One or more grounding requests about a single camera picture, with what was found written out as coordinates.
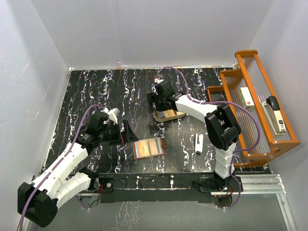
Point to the brown leather card holder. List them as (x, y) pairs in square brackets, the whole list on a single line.
[(149, 148)]

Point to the white staple box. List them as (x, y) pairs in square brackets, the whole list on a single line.
[(246, 98)]

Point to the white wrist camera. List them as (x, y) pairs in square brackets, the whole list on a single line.
[(158, 80), (112, 114)]

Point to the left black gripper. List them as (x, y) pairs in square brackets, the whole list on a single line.
[(127, 136)]

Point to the orange wooden tiered shelf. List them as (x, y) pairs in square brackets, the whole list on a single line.
[(251, 73)]

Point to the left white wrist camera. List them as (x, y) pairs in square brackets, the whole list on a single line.
[(112, 114)]

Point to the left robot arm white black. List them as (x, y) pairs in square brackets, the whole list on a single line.
[(40, 200)]

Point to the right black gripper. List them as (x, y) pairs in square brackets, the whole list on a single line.
[(152, 98)]

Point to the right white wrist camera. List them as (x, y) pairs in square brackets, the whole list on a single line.
[(158, 80)]

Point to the beige oval tray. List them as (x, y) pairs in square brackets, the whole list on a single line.
[(168, 115)]

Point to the black beige stapler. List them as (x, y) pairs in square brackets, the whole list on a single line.
[(272, 110)]

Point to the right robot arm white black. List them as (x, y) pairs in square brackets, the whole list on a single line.
[(222, 127)]

